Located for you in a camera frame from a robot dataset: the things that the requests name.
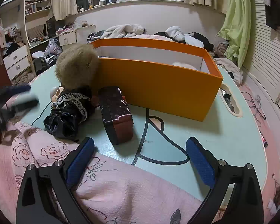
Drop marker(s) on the white drawer cabinet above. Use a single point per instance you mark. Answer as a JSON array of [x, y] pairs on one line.
[[17, 62]]

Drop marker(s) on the cream knit sweater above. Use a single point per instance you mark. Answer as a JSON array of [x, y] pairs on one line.
[[123, 31]]

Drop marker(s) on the pink bed quilt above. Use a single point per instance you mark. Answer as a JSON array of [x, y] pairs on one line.
[[108, 190]]

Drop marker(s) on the orange cardboard box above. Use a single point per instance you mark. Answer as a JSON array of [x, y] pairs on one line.
[[142, 69]]

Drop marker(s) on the black lace doll dress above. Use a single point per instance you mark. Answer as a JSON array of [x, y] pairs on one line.
[[71, 109]]

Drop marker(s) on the white fur pompom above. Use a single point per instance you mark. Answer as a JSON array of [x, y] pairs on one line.
[[184, 65]]

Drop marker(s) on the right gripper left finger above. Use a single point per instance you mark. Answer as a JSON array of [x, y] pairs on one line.
[[34, 203]]

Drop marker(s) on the green hanging garment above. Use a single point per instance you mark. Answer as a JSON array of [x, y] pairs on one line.
[[236, 29]]

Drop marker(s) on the tan fur pompom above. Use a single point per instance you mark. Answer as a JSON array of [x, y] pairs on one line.
[[77, 66]]

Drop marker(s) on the dark red pouch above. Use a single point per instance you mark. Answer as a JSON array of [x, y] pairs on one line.
[[116, 115]]

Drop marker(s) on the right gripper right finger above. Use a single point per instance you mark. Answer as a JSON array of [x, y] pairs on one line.
[[245, 204]]

